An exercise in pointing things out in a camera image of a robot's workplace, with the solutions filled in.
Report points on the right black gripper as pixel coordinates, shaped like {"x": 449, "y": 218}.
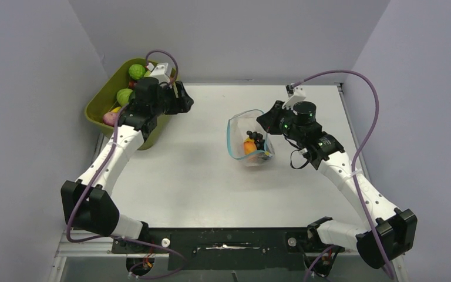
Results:
{"x": 269, "y": 120}

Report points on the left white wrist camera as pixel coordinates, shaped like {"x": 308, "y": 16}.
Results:
{"x": 161, "y": 72}

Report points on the orange peach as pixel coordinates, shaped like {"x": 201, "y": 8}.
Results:
{"x": 250, "y": 147}

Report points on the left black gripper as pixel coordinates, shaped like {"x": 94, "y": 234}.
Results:
{"x": 182, "y": 98}

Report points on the clear zip top bag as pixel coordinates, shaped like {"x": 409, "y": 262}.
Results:
{"x": 237, "y": 127}

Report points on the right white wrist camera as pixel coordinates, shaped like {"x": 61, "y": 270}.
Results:
{"x": 295, "y": 95}

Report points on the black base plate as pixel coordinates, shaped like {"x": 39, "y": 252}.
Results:
{"x": 288, "y": 248}

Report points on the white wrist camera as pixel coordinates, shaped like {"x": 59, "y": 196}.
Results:
{"x": 295, "y": 95}
{"x": 161, "y": 72}

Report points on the pink red onion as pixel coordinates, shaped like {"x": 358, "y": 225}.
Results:
{"x": 110, "y": 119}

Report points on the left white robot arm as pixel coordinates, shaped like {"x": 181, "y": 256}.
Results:
{"x": 87, "y": 202}

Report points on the olive green plastic bin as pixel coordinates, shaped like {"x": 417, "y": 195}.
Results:
{"x": 105, "y": 100}

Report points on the green bumpy fruit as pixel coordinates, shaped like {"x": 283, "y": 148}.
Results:
{"x": 136, "y": 71}

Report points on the dark grape bunch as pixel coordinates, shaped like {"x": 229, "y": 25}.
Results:
{"x": 258, "y": 138}

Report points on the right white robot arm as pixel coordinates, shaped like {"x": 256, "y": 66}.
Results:
{"x": 387, "y": 232}

